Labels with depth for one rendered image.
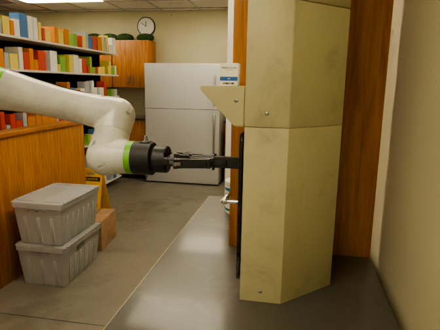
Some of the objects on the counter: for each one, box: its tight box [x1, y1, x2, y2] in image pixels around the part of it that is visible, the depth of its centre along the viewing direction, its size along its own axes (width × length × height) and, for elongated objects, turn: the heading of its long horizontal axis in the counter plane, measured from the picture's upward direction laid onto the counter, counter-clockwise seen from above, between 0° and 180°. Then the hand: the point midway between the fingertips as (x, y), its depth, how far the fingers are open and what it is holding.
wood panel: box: [229, 0, 394, 258], centre depth 132 cm, size 49×3×140 cm, turn 75°
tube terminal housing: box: [240, 0, 350, 304], centre depth 117 cm, size 25×32×77 cm
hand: (227, 162), depth 109 cm, fingers closed
